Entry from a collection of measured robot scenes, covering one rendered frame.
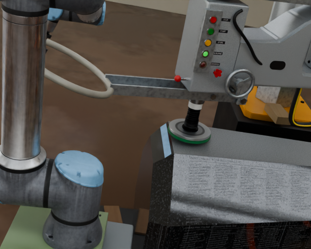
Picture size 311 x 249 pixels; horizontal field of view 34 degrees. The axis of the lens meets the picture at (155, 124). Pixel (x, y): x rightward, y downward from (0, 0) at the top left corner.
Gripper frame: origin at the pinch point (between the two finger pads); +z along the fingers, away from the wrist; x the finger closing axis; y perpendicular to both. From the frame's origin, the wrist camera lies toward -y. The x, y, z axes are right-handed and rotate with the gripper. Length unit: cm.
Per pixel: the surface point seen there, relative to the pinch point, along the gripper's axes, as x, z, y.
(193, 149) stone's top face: 81, 2, 47
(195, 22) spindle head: 58, -50, 24
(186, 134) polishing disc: 78, -2, 41
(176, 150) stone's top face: 73, 5, 44
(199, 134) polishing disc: 85, -5, 44
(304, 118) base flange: 184, -30, 52
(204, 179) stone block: 78, 9, 62
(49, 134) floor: 157, 96, -99
